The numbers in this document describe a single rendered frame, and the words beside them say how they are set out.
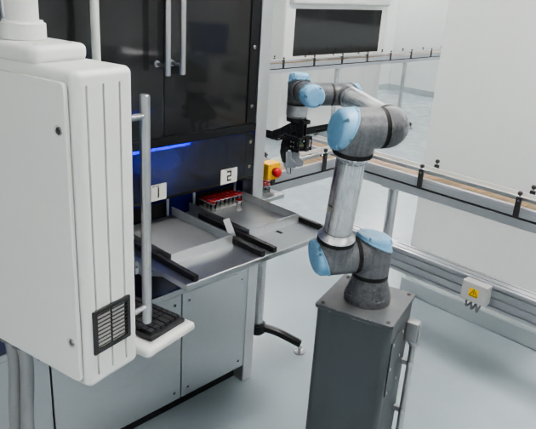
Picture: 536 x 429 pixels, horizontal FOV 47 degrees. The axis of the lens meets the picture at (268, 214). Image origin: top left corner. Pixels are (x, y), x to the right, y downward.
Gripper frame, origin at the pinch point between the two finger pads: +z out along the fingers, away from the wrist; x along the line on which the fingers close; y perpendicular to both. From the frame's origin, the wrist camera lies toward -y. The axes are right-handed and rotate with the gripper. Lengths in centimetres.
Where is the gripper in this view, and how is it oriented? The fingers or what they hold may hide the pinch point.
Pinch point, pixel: (287, 170)
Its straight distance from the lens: 225.2
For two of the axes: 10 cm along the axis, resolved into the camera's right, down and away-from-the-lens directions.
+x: 7.1, -2.1, 6.7
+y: 7.0, 2.9, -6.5
